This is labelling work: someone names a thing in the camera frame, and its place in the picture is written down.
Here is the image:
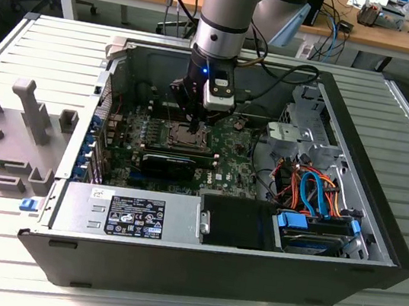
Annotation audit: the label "grey electronic device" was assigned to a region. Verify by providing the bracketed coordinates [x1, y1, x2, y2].
[356, 0, 408, 33]

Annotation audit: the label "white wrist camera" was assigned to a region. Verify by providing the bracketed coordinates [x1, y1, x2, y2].
[200, 67, 241, 114]

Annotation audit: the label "white power strip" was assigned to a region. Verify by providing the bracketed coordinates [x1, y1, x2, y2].
[294, 38, 317, 62]

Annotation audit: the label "hard disk with blue carrier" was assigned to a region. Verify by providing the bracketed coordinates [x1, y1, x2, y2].
[269, 208, 363, 263]

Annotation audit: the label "pale blue teach pendant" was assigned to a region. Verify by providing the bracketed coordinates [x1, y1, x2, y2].
[268, 0, 313, 53]

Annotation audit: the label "blue wire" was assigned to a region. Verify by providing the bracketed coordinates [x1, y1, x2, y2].
[295, 169, 339, 222]

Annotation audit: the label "green motherboard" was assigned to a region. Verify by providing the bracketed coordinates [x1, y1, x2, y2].
[97, 95, 272, 209]

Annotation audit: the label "black graphics card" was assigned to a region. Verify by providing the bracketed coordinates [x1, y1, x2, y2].
[139, 150, 197, 183]

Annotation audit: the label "blue case latch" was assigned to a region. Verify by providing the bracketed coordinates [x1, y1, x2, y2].
[18, 196, 40, 213]

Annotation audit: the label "silver drive cage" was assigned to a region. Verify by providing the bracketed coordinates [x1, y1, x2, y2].
[262, 79, 358, 176]

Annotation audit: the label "metal socket cover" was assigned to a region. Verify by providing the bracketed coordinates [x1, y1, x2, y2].
[167, 120, 212, 151]

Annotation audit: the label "black PC case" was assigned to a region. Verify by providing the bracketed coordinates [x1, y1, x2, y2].
[10, 24, 409, 306]

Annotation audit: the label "silver power supply unit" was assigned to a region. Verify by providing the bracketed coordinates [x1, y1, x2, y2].
[50, 176, 208, 252]

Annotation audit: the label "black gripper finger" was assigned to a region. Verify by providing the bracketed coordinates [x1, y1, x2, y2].
[193, 104, 235, 142]
[162, 75, 204, 135]

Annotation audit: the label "CPU socket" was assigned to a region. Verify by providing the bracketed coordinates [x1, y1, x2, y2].
[166, 119, 213, 152]

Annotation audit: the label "RAM stick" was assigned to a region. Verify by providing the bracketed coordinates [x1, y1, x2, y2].
[144, 142, 216, 164]

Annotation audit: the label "orange red wire bundle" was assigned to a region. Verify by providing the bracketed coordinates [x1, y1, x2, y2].
[286, 165, 348, 220]

